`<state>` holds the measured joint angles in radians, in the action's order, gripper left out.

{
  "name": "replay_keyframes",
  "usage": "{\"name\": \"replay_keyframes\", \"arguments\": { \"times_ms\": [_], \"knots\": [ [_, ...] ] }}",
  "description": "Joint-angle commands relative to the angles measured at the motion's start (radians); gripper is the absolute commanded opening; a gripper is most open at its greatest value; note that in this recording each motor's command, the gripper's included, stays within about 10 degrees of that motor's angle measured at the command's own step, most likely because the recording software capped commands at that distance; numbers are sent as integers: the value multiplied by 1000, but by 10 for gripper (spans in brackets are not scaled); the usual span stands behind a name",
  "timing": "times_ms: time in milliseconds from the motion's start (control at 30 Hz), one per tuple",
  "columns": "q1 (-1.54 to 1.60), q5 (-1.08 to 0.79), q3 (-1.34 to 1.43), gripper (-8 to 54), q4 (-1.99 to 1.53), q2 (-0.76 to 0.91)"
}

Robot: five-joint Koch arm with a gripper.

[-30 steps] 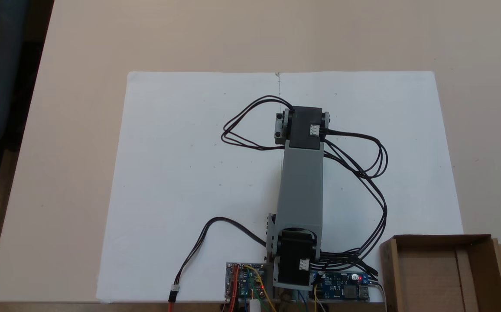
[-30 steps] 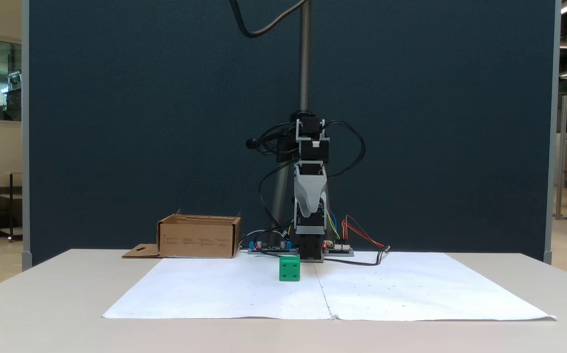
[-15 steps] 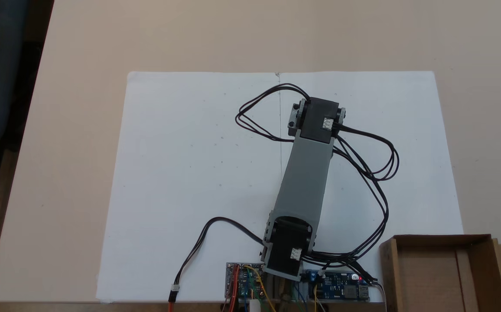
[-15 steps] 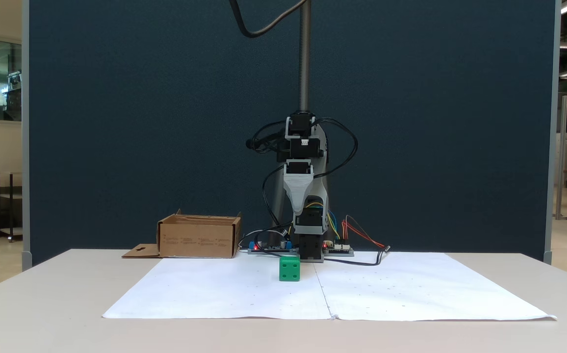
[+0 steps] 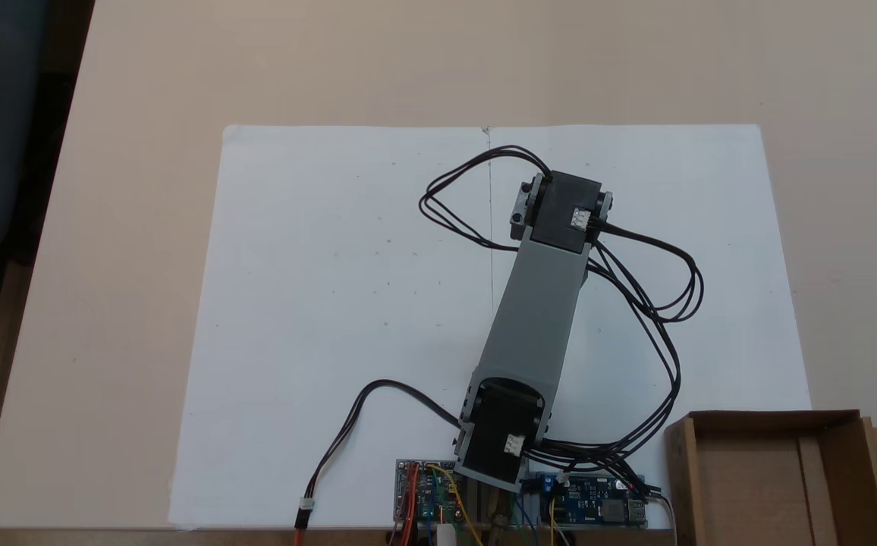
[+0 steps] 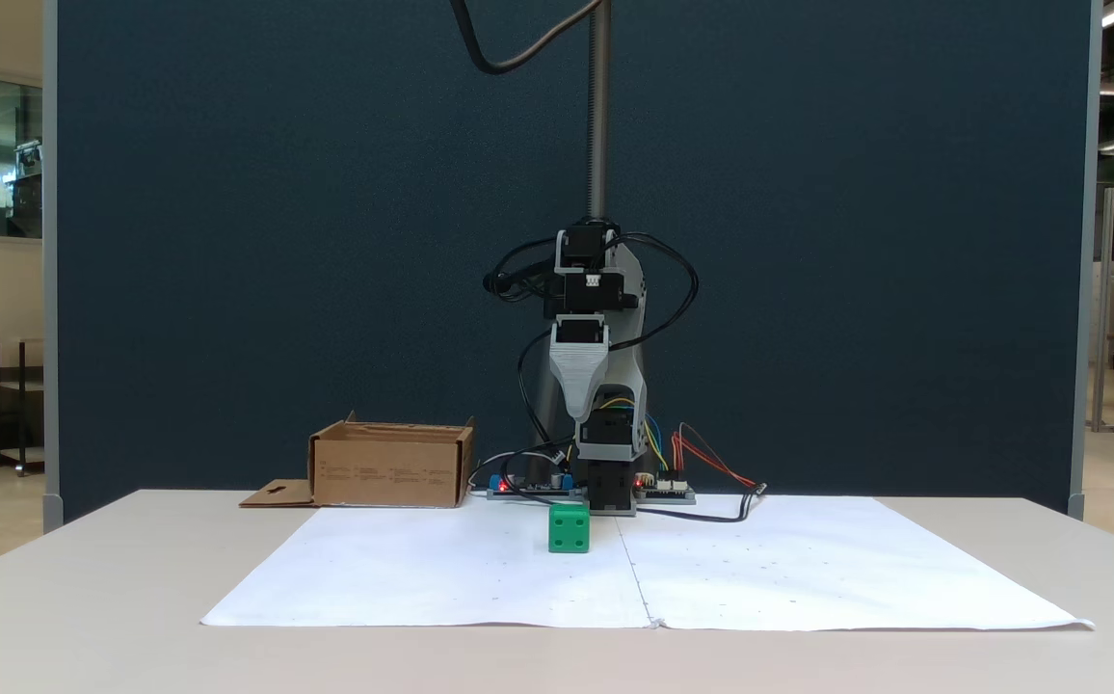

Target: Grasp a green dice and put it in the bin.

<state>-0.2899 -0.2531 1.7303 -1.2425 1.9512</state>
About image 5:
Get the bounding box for yellow wire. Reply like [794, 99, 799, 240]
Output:
[427, 464, 485, 546]

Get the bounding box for orange wires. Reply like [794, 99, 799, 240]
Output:
[399, 464, 420, 546]

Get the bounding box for blue power circuit board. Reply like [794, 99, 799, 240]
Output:
[522, 470, 649, 529]

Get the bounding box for black cable with white connector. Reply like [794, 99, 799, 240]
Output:
[294, 379, 464, 546]

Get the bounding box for black motor cable bundle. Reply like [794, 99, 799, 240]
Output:
[530, 220, 705, 475]
[418, 146, 553, 251]

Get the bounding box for brown cardboard box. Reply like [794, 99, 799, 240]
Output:
[665, 409, 877, 546]

